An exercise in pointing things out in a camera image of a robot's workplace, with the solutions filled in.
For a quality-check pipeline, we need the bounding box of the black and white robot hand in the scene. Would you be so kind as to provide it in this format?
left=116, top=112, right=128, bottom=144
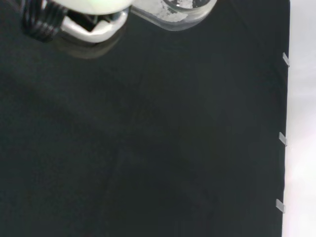
left=20, top=0, right=136, bottom=43

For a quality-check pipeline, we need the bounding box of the black bench cloth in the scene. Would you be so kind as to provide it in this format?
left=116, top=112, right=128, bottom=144
left=0, top=0, right=291, bottom=237

